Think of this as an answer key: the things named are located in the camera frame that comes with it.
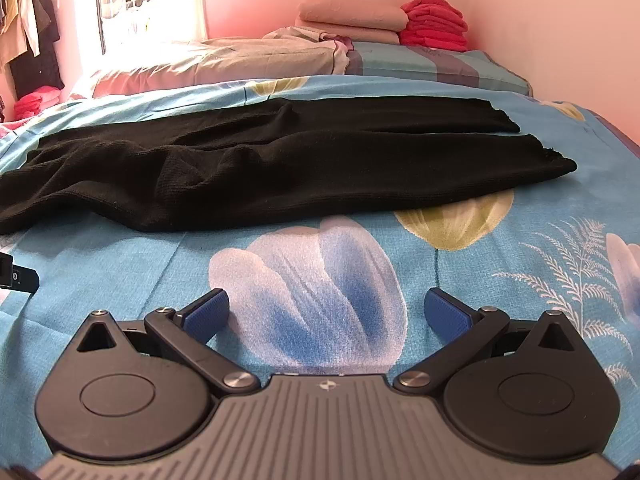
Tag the stack of pink towels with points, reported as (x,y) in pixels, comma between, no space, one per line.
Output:
(35,102)

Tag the blue striped pillow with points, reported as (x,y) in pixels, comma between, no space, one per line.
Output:
(440,65)

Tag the grey quilt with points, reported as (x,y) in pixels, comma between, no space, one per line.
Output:
(225,60)

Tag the bright window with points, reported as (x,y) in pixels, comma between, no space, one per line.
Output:
(150,10)

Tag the blue floral bed cover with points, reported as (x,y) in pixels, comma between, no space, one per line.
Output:
(500,285)

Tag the hanging clothes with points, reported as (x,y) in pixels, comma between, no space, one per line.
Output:
(30,20)

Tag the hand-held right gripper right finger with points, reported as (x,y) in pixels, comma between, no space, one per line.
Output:
(443,312)

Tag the black pants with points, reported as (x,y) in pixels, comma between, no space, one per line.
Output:
(300,170)

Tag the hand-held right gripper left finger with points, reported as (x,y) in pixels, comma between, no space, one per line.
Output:
(207,312)

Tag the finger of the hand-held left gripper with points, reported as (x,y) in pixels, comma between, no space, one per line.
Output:
(17,276)

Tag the red folded blanket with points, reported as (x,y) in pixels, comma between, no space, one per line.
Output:
(432,22)

